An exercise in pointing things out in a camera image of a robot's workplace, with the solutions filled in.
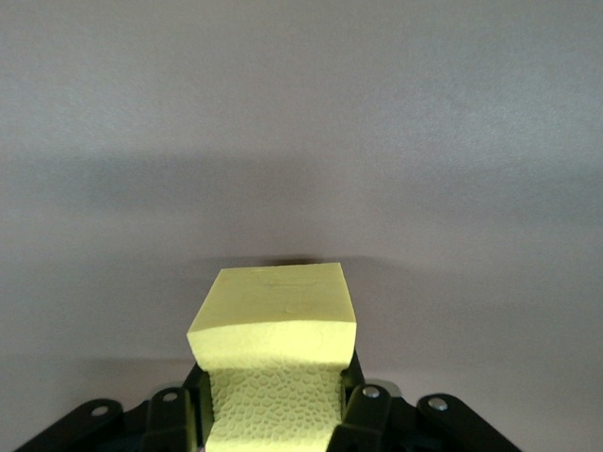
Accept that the yellow foam block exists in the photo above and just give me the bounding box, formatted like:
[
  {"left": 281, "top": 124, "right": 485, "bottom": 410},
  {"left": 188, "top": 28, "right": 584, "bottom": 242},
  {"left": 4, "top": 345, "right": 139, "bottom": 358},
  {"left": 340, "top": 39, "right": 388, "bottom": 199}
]
[{"left": 186, "top": 263, "right": 358, "bottom": 452}]

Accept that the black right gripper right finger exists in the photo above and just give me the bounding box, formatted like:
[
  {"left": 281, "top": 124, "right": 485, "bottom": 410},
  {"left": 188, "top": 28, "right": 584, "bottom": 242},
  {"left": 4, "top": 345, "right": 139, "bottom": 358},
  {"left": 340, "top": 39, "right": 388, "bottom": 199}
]
[{"left": 329, "top": 350, "right": 519, "bottom": 452}]

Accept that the brown paper table cover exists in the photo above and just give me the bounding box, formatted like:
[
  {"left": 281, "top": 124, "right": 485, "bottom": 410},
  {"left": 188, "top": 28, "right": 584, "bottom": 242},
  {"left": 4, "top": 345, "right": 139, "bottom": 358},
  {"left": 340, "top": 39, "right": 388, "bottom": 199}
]
[{"left": 0, "top": 0, "right": 603, "bottom": 452}]

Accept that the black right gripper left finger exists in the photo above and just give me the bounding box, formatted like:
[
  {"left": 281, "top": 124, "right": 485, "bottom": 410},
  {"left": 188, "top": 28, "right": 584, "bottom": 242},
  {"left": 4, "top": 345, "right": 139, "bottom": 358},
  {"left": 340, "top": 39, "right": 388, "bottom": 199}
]
[{"left": 7, "top": 362, "right": 216, "bottom": 452}]

